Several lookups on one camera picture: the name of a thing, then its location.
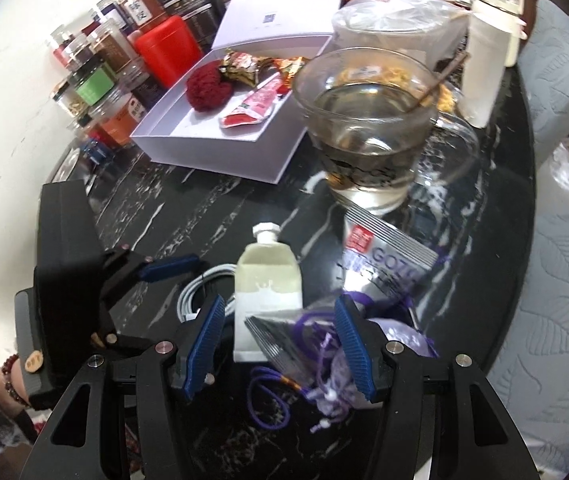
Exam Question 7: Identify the glass mug of tea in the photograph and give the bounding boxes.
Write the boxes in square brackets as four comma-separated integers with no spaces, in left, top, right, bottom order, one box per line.
[292,47,480,213]

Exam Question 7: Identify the pink red spout pouch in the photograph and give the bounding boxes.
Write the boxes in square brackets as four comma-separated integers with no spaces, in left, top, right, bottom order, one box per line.
[219,75,293,131]

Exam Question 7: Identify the red brown snack packet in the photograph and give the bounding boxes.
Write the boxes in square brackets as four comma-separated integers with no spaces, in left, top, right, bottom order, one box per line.
[217,49,271,86]

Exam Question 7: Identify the silver foil packet red mark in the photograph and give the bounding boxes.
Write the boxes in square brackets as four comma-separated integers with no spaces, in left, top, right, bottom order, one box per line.
[342,210,450,306]

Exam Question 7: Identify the red bead bracelet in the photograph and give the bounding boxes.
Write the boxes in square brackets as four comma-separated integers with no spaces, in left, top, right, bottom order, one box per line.
[2,352,45,408]

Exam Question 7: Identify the purple cord tassel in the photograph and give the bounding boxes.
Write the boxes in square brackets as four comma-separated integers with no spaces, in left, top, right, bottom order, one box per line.
[249,312,350,433]

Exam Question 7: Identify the pale lilac gift box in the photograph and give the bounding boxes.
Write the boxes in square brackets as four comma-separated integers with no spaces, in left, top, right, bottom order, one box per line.
[129,0,350,183]

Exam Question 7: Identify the red plastic canister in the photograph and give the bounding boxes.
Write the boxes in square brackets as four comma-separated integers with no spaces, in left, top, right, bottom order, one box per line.
[134,15,202,91]

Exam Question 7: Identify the dark red fuzzy scrunchie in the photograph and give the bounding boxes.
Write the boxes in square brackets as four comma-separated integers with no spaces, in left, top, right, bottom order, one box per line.
[186,60,234,111]

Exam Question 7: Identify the pale yellow cream tube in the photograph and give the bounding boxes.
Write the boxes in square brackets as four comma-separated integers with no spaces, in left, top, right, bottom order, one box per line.
[233,222,304,363]

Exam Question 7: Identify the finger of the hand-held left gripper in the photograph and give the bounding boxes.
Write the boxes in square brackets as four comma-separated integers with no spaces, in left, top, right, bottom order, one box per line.
[92,331,180,362]
[100,245,201,306]

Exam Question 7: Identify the cluster of clear spice jars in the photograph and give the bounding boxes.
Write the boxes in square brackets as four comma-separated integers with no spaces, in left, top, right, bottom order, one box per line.
[49,0,165,148]

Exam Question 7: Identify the white cable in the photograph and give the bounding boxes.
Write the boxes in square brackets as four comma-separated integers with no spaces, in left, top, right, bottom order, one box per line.
[177,267,238,323]

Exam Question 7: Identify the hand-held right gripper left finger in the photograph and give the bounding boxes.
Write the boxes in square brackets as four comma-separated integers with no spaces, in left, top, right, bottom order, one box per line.
[34,294,226,480]

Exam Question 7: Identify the small blue bottles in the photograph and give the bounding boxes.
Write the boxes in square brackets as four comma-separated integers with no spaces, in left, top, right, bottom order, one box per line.
[82,137,111,162]

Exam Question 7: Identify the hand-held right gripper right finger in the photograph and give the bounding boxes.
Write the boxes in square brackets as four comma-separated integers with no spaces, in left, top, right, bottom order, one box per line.
[333,294,535,480]

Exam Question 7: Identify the white cylindrical bottle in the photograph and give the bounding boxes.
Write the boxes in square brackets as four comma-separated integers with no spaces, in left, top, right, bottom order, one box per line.
[457,10,508,128]

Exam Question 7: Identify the lavender fabric sachet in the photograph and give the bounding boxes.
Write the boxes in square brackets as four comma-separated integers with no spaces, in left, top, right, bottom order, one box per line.
[315,316,438,406]

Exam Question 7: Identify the plastic bag wrapped container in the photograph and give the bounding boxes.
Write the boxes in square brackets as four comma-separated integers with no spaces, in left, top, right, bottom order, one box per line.
[332,0,470,61]

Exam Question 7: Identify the grey covered chair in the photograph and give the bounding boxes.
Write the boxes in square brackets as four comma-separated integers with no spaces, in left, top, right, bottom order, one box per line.
[485,210,569,461]
[517,0,569,161]

